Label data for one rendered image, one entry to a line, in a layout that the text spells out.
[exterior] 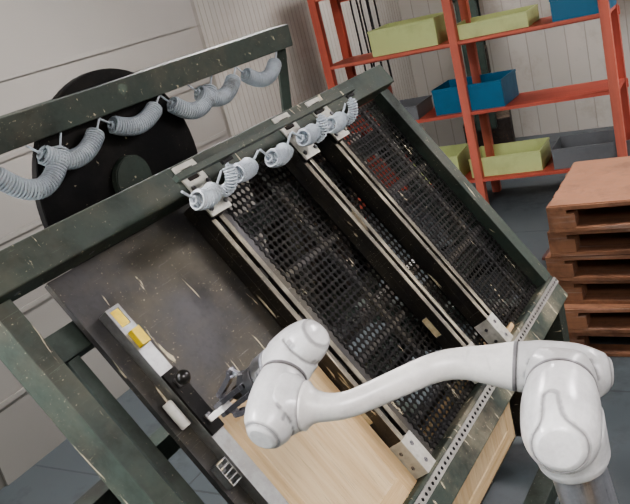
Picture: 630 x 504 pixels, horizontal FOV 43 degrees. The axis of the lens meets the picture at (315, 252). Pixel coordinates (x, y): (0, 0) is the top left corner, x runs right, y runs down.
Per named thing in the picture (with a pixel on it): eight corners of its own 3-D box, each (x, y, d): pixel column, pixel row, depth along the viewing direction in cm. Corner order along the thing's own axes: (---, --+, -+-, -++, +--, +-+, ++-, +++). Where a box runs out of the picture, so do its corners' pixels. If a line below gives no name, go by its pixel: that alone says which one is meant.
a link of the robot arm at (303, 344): (265, 334, 180) (248, 377, 171) (304, 300, 171) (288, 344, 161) (303, 360, 183) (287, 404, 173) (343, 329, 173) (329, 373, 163)
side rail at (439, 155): (527, 294, 353) (546, 282, 346) (364, 108, 356) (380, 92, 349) (532, 286, 359) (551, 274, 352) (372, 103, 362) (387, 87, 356)
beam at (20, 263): (-18, 320, 187) (-5, 299, 181) (-46, 287, 188) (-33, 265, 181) (381, 95, 359) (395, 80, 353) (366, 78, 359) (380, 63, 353)
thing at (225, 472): (227, 490, 202) (233, 486, 200) (209, 469, 202) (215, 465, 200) (236, 481, 205) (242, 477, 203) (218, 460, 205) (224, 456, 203)
